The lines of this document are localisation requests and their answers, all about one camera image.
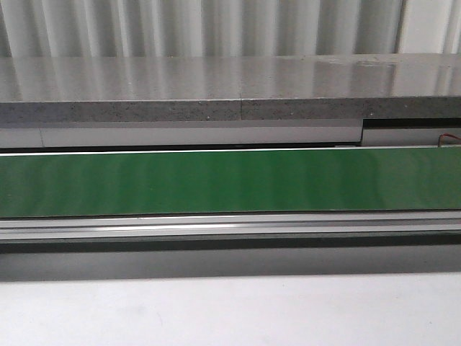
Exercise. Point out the grey cabinet panel under slab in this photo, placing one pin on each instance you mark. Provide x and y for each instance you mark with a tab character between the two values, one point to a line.
369	132

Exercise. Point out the green conveyor belt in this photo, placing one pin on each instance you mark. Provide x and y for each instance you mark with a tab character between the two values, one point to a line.
170	182

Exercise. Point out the grey stone countertop slab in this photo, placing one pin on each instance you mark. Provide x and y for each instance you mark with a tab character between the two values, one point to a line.
161	89

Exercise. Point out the white pleated curtain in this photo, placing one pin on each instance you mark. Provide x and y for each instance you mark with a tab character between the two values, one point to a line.
227	28

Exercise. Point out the aluminium conveyor front rail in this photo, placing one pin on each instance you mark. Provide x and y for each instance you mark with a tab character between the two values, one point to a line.
230	231

